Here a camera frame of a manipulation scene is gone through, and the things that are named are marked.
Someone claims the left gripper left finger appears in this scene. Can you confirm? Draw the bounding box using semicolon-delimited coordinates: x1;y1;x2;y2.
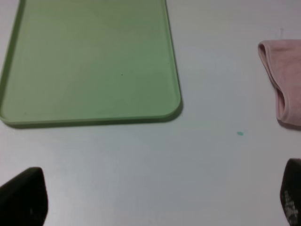
0;167;48;226

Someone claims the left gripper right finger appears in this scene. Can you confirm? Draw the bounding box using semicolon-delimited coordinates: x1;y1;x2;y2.
280;159;301;226

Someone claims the pink fluffy towel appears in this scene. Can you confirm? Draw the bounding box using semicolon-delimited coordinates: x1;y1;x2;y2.
258;40;301;127

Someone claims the green plastic tray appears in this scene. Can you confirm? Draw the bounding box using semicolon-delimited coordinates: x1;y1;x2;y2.
0;0;182;128

